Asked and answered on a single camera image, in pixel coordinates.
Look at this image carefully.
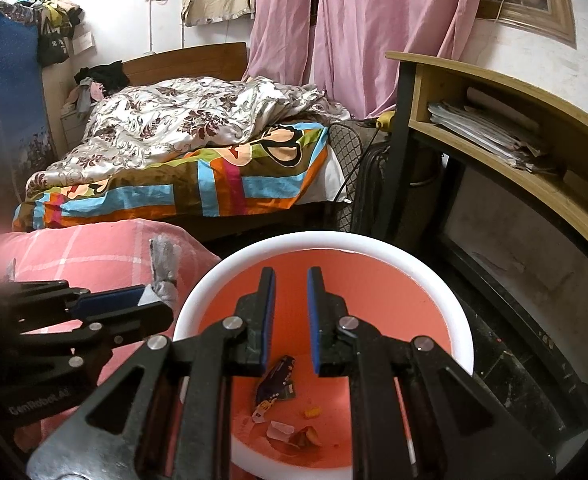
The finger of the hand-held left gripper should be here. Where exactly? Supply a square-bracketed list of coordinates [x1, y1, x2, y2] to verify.
[4, 280, 149, 322]
[16, 302, 175, 368]

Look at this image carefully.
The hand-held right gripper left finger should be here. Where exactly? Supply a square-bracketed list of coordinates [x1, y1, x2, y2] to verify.
[26, 266, 278, 480]

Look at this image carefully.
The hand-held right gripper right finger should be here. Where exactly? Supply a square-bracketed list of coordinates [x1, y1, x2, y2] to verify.
[306, 266, 557, 480]

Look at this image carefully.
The dark blue snack wrapper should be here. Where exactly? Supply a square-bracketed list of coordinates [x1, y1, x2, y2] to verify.
[254, 355, 297, 418]

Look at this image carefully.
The silver crinkled wrapper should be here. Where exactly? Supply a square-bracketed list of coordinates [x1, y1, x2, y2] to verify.
[150, 235, 182, 307]

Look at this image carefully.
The orange bucket with white rim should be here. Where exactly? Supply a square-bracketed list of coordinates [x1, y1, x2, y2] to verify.
[173, 231, 475, 480]

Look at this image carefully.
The white paper label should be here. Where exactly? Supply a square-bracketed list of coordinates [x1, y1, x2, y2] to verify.
[266, 421, 295, 443]

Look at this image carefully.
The red snack wrapper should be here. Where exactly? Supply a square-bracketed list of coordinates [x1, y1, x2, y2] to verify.
[289, 426, 325, 454]

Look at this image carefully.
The pink plaid blanket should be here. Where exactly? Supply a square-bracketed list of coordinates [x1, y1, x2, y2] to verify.
[0, 219, 222, 461]

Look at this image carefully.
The white nightstand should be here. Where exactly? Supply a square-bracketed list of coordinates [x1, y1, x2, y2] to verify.
[61, 100, 94, 151]

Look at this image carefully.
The white floral quilt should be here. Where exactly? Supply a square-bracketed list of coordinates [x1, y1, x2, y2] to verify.
[26, 76, 349, 198]

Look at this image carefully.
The pile of clothes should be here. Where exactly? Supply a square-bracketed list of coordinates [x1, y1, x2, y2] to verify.
[74, 61, 130, 111]

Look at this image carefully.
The blue dotted fabric wardrobe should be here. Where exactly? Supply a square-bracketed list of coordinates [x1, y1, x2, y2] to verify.
[0, 2, 57, 196]

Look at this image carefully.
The wooden headboard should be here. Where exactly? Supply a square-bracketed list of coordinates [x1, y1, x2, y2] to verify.
[121, 42, 249, 88]

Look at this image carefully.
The stack of papers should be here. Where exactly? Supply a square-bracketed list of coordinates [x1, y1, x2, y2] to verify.
[426, 87, 557, 173]

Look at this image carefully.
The black bag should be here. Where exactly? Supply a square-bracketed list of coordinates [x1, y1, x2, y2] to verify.
[38, 22, 72, 67]

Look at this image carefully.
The pink curtain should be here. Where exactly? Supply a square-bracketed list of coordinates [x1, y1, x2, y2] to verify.
[241, 0, 490, 118]

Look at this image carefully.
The clothes heap on wardrobe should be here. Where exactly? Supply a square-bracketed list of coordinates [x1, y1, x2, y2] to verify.
[0, 0, 84, 28]

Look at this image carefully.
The wooden desk with shelf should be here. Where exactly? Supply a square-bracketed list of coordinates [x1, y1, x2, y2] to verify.
[374, 51, 588, 273]

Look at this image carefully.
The gold framed picture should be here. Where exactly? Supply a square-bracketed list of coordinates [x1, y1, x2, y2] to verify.
[474, 0, 577, 43]

